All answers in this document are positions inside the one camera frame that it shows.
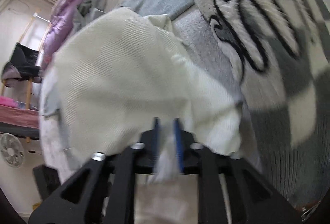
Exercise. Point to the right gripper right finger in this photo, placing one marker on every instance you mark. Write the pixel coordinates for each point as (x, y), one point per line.
(229, 190)

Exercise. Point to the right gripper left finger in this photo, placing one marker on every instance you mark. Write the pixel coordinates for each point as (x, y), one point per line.
(102, 190)

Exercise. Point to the cream white knit sweater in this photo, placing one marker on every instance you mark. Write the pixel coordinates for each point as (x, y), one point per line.
(115, 76)

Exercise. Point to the wooden clothes rack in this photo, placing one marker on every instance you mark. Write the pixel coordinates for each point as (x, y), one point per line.
(20, 119)

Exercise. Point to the black clothes on rack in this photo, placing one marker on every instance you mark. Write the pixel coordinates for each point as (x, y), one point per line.
(22, 66)

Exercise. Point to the white fuzzy bed blanket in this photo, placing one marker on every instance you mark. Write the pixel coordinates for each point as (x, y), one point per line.
(202, 49)

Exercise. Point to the white floor fan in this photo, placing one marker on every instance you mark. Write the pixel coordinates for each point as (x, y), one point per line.
(12, 150)

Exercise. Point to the purple quilt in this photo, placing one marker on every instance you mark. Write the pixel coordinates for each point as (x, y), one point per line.
(61, 24)

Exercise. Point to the grey white checkered plush blanket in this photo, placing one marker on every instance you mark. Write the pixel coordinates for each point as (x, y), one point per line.
(279, 53)

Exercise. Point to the light grey blue garment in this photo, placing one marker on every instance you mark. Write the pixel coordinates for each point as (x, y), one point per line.
(89, 10)

